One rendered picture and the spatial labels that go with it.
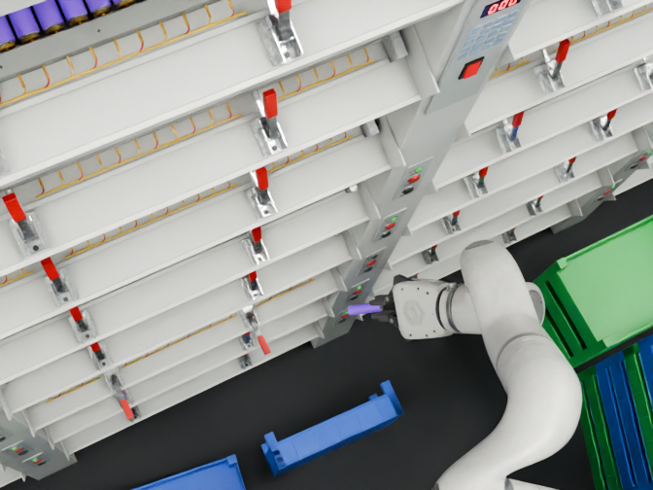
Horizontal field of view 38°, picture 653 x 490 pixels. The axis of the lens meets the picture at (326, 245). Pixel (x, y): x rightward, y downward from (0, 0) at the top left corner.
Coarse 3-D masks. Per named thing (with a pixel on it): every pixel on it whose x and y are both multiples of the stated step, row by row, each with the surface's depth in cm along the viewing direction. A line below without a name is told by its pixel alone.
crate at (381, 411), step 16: (384, 384) 210; (384, 400) 209; (336, 416) 207; (352, 416) 208; (368, 416) 208; (384, 416) 208; (272, 432) 205; (304, 432) 205; (320, 432) 206; (336, 432) 206; (352, 432) 206; (368, 432) 217; (272, 448) 204; (288, 448) 204; (304, 448) 204; (320, 448) 205; (336, 448) 222; (272, 464) 212; (288, 464) 203
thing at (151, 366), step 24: (288, 288) 179; (312, 288) 180; (336, 288) 181; (264, 312) 178; (288, 312) 179; (192, 336) 174; (216, 336) 175; (144, 360) 172; (168, 360) 173; (96, 384) 170; (24, 408) 166; (48, 408) 168; (72, 408) 169
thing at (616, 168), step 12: (648, 132) 192; (636, 156) 202; (648, 156) 209; (612, 168) 210; (624, 168) 209; (636, 168) 217; (624, 180) 223; (588, 192) 223; (600, 192) 223; (588, 204) 231; (576, 216) 239; (552, 228) 248; (564, 228) 248
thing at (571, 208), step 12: (564, 204) 234; (576, 204) 230; (540, 216) 233; (552, 216) 233; (564, 216) 234; (516, 228) 231; (528, 228) 232; (540, 228) 233; (492, 240) 229; (504, 240) 230; (516, 240) 228; (444, 264) 226; (456, 264) 227; (420, 276) 225; (432, 276) 226
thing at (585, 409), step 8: (584, 384) 236; (584, 392) 230; (584, 400) 229; (584, 408) 230; (584, 416) 230; (584, 424) 231; (592, 424) 233; (584, 432) 231; (592, 432) 227; (592, 440) 227; (592, 448) 228; (592, 456) 228; (600, 456) 230; (592, 464) 229; (600, 464) 225; (592, 472) 229; (600, 472) 224; (600, 480) 225; (600, 488) 225
